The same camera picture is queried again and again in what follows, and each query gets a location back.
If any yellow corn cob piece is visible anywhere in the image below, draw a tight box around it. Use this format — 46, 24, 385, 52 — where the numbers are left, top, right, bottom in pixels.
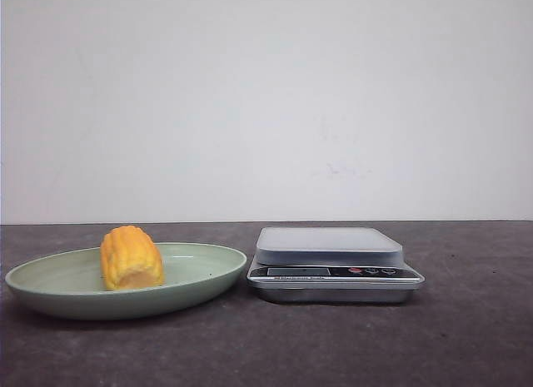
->
100, 226, 165, 290

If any silver digital kitchen scale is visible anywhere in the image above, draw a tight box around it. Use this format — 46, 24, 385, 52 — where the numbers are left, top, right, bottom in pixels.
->
247, 226, 425, 304

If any pale green plate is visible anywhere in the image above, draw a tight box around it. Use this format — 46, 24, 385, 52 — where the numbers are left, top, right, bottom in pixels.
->
5, 242, 247, 320

